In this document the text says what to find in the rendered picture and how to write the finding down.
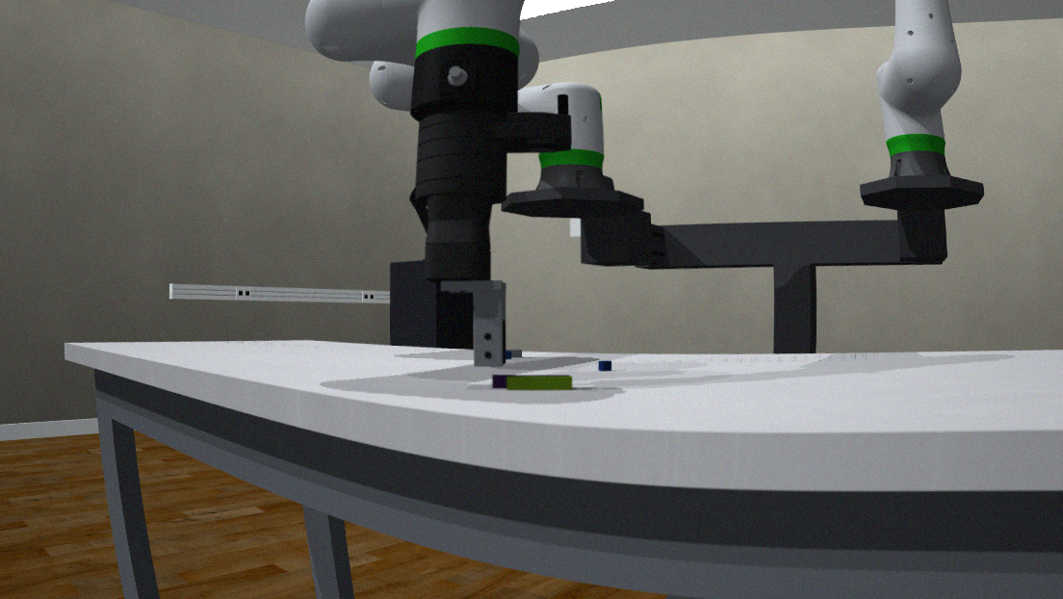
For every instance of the lime green rod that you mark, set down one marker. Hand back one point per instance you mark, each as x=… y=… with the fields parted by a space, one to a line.
x=538 y=383

